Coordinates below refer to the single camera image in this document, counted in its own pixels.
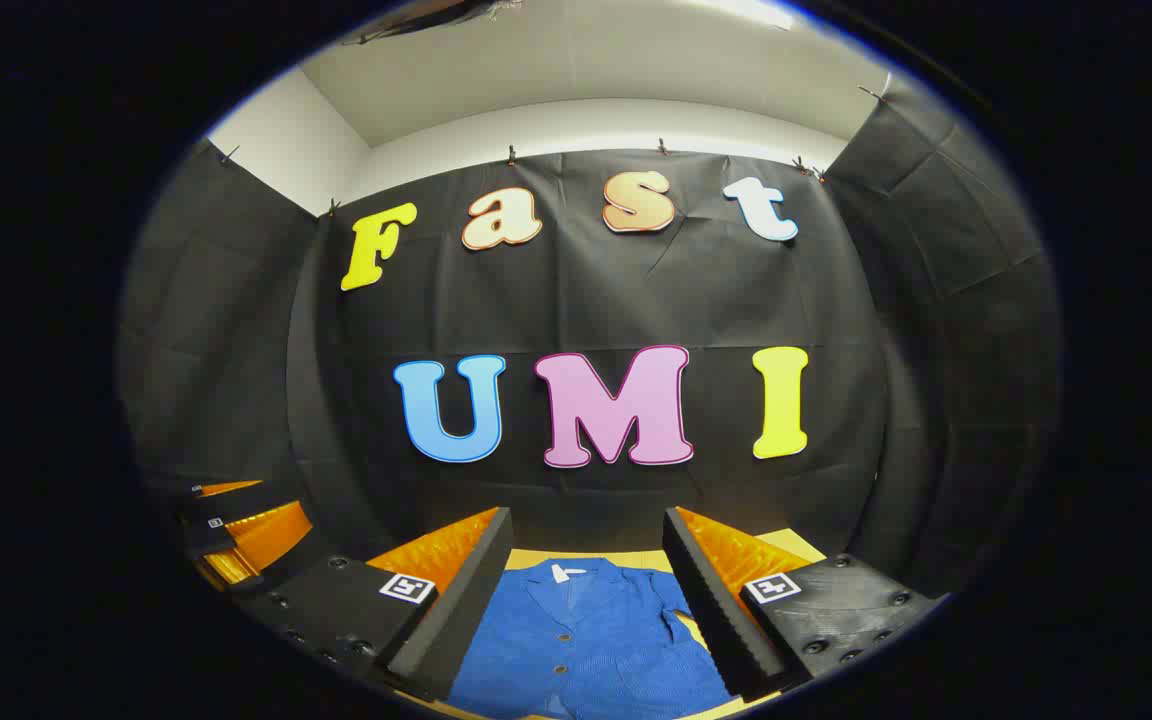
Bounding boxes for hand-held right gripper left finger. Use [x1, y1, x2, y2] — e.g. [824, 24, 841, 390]
[231, 506, 515, 703]

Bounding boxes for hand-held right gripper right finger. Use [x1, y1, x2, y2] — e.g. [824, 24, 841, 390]
[662, 506, 947, 704]

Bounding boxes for blue button shirt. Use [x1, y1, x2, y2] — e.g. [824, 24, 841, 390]
[448, 557, 734, 720]

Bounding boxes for dark ceiling fixture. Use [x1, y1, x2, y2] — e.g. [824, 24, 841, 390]
[346, 0, 527, 46]

